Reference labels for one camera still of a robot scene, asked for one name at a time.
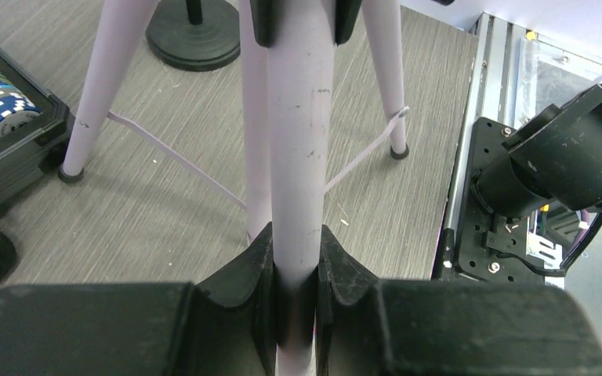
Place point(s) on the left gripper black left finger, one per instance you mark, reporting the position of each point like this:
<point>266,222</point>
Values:
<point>124,327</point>

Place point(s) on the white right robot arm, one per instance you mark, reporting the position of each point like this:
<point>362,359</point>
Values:
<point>555,158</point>

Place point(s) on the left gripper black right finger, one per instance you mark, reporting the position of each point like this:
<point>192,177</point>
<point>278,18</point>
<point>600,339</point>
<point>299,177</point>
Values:
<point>367,325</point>

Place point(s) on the black poker chip case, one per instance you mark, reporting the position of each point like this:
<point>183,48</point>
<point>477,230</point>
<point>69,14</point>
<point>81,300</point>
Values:
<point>35,127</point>

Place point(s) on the lilac tripod music stand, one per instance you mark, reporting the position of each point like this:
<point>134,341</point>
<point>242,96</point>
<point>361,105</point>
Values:
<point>287,59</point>

